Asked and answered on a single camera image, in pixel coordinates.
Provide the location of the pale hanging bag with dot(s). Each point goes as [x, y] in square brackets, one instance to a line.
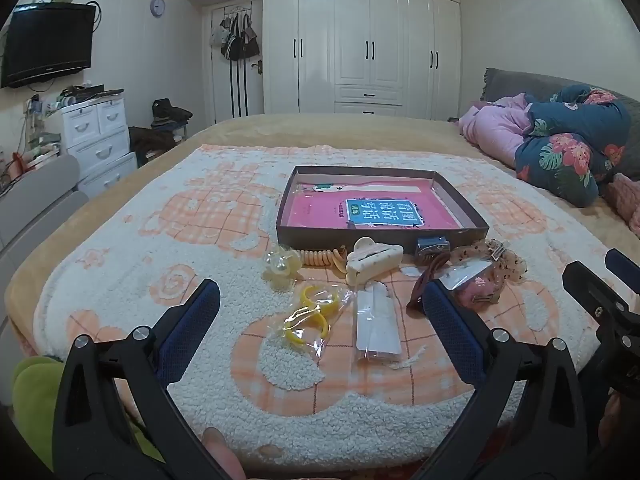
[218, 35]

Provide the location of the floral dark blue quilt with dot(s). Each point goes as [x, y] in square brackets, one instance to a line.
[565, 160]

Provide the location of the black clothes pile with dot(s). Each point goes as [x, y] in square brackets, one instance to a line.
[170, 110]

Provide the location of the pink knit pillow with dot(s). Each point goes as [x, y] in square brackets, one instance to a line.
[627, 200]

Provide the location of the cluttered side shelf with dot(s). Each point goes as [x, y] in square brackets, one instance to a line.
[35, 135]

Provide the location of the polka dot bow hair clip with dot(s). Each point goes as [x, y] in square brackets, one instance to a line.
[505, 262]

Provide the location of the white drawer cabinet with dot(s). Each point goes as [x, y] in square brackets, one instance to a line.
[97, 135]

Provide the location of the yellow flower hair clip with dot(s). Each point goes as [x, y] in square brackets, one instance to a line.
[282, 270]

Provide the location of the dark red claw hair clip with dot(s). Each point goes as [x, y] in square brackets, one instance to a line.
[417, 296]

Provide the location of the white wardrobe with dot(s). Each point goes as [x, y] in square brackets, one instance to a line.
[380, 35]

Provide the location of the round wall clock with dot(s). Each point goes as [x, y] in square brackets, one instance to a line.
[158, 6]

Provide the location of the black flat device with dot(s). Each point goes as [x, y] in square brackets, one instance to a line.
[100, 92]

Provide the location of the person's left hand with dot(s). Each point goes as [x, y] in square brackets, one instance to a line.
[222, 455]

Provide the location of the dark grey hanging bag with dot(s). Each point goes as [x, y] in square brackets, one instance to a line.
[250, 42]

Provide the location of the pink quilt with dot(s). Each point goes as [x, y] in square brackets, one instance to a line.
[495, 130]

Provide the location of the person's green clothing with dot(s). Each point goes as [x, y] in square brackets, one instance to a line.
[35, 390]

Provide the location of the orange and white printed blanket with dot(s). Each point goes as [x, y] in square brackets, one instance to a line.
[200, 260]

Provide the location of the bagged yellow hair rings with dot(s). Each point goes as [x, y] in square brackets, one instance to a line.
[312, 301]

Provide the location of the dark brown bag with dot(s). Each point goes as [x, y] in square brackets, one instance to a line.
[150, 142]

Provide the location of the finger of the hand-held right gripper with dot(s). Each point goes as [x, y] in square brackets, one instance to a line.
[625, 265]
[595, 290]

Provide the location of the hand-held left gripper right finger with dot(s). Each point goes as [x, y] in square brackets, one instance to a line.
[450, 330]

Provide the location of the white door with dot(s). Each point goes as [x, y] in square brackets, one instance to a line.
[220, 90]

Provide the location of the black flat television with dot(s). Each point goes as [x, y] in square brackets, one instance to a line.
[47, 42]

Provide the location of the small blue clip box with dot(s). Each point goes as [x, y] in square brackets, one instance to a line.
[432, 249]

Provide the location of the bagged white earring card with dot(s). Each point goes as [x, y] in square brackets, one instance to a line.
[377, 330]

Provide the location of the grey headboard cushion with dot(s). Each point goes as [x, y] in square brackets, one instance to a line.
[515, 82]

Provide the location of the cream claw hair clip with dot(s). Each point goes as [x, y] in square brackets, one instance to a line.
[370, 262]

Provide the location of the brown cardboard box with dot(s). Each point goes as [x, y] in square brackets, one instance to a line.
[380, 237]

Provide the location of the clear round plastic disc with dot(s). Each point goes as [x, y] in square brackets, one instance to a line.
[410, 271]

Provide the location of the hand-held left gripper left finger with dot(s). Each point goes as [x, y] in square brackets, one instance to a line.
[192, 320]

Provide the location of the black hanging bag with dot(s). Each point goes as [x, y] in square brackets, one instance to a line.
[232, 45]

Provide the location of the pink book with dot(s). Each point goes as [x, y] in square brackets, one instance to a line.
[320, 210]

